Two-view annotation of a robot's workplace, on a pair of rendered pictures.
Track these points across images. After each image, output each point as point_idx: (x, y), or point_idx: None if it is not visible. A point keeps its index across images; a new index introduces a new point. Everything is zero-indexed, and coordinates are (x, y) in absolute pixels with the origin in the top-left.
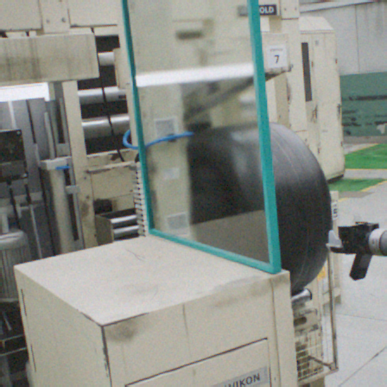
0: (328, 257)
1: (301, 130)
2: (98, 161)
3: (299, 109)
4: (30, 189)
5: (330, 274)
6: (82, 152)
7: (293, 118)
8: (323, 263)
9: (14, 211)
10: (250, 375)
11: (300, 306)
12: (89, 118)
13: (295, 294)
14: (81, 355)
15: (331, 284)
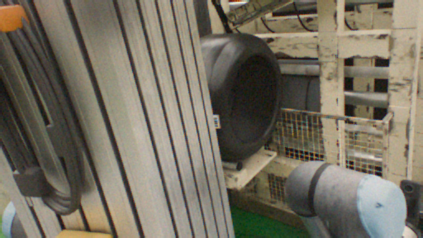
0: (382, 153)
1: (406, 26)
2: (297, 21)
3: (409, 4)
4: None
5: (382, 167)
6: (221, 26)
7: (397, 15)
8: (220, 152)
9: None
10: (0, 179)
11: (237, 170)
12: (247, 1)
13: (227, 160)
14: None
15: (382, 175)
